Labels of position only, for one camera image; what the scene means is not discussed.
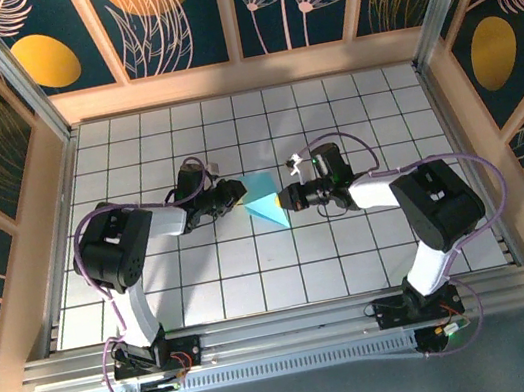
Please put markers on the round black connector module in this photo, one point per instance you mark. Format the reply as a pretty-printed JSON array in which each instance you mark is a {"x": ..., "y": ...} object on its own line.
[{"x": 435, "y": 340}]

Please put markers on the aluminium side rail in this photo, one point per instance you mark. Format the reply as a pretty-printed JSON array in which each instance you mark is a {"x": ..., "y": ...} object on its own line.
[
  {"x": 63, "y": 241},
  {"x": 461, "y": 145}
]

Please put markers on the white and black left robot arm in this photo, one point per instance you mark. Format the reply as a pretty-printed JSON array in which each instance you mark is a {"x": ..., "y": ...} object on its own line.
[{"x": 109, "y": 253}]

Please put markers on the aluminium mounting rail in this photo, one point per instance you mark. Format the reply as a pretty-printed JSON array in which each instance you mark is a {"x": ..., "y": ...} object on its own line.
[{"x": 291, "y": 333}]

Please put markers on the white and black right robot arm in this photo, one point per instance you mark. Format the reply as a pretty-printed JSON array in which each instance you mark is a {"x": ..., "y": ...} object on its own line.
[{"x": 441, "y": 205}]

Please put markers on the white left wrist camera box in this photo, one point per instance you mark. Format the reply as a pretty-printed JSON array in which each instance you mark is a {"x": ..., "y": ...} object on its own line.
[{"x": 212, "y": 167}]

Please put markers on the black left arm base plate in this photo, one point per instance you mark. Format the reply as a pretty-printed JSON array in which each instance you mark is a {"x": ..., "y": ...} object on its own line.
[{"x": 190, "y": 348}]

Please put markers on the light blue paper sheet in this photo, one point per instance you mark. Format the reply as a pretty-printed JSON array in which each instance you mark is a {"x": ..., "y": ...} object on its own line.
[{"x": 262, "y": 196}]

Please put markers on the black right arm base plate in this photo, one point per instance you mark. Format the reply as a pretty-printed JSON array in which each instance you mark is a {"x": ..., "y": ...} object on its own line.
[{"x": 389, "y": 313}]

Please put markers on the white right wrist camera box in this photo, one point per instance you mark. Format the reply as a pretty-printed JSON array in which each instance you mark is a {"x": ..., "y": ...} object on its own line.
[{"x": 295, "y": 166}]

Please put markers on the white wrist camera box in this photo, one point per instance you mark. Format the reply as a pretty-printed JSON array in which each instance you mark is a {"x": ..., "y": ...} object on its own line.
[
  {"x": 295, "y": 166},
  {"x": 212, "y": 167}
]

